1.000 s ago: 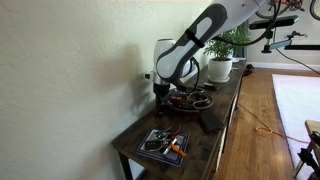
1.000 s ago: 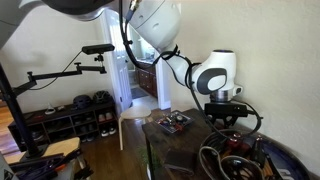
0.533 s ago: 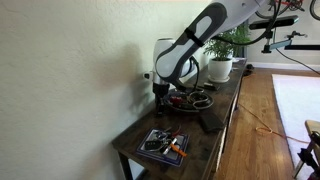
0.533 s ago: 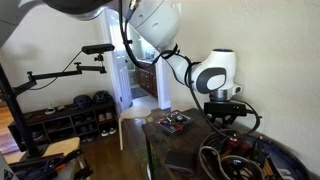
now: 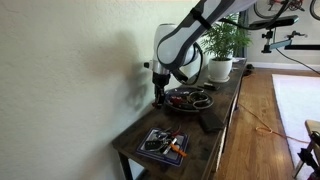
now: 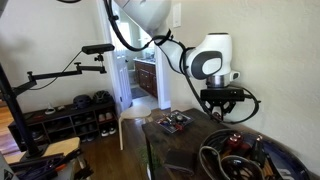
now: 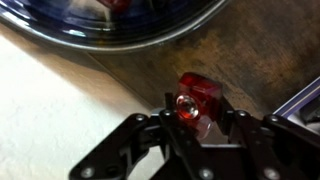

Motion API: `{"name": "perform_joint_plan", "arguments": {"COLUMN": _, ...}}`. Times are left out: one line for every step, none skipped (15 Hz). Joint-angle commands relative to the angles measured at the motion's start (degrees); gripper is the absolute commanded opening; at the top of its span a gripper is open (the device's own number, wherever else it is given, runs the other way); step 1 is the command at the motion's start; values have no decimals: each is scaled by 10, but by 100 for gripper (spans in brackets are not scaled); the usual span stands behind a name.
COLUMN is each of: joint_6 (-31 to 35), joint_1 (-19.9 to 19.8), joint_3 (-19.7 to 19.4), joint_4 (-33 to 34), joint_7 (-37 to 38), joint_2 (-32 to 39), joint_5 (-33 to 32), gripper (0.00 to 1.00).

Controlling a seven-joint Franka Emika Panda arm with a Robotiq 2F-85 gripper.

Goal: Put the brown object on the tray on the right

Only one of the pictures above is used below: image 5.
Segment small black box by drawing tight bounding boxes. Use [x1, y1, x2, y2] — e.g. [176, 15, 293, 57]
[203, 82, 221, 92]

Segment dark shoes on floor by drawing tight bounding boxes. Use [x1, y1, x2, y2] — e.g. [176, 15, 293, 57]
[243, 63, 256, 77]

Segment thin black camera cable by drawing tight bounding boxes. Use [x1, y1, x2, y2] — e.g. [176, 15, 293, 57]
[275, 48, 320, 77]

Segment red object in round tray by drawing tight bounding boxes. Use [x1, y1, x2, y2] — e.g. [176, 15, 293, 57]
[169, 95, 185, 105]

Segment white pot saucer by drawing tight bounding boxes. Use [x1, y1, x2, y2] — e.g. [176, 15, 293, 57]
[206, 75, 231, 84]

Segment black car key fob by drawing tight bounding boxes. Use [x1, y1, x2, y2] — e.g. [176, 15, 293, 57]
[144, 139, 161, 152]

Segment light wood stool white legs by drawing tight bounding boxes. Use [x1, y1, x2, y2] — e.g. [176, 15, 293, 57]
[292, 119, 320, 180]

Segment white papers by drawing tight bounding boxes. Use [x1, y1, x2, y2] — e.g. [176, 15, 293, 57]
[232, 57, 247, 65]

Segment black clamp gear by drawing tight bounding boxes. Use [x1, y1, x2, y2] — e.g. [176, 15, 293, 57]
[297, 131, 320, 171]

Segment silver key bunch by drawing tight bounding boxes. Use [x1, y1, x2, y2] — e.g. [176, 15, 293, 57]
[154, 130, 175, 148]

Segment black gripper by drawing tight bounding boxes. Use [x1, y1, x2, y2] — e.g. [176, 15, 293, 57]
[152, 71, 172, 108]

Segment orange key tool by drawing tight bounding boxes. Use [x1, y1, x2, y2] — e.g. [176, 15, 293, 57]
[169, 143, 189, 158]

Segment white rug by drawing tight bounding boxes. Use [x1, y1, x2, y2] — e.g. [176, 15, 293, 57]
[271, 73, 320, 169]

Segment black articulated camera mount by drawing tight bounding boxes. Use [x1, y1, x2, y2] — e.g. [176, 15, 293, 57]
[260, 29, 320, 55]

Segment black item in round tray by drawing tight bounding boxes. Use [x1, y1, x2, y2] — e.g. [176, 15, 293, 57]
[176, 87, 195, 96]

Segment round dark blue tray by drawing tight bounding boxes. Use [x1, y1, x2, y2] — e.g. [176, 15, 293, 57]
[164, 86, 215, 113]

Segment grey coiled strap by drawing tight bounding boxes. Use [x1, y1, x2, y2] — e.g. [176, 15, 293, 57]
[186, 90, 212, 111]

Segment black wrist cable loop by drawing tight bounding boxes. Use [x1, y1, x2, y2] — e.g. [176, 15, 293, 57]
[171, 42, 204, 86]

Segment square blue white tray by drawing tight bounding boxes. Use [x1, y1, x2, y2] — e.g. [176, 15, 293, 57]
[135, 127, 190, 168]

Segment thick black robot hose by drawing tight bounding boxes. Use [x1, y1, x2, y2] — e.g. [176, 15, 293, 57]
[219, 0, 292, 31]

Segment red bicycle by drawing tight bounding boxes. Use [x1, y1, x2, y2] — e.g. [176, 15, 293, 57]
[253, 0, 320, 22]

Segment dark wooden console table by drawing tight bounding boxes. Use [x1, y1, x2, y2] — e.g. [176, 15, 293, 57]
[111, 58, 248, 180]

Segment dark brown wallet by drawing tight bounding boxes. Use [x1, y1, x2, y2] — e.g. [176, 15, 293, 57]
[198, 111, 225, 133]

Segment green potted plant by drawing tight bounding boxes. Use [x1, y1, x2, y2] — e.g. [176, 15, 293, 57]
[199, 13, 253, 62]

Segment orange extension cable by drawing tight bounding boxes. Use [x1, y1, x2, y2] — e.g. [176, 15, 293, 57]
[237, 102, 312, 145]

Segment black stereo camera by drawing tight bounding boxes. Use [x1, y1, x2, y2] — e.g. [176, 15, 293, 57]
[248, 14, 300, 31]

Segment white plant pot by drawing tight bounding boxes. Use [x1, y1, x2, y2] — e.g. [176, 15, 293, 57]
[208, 57, 234, 81]

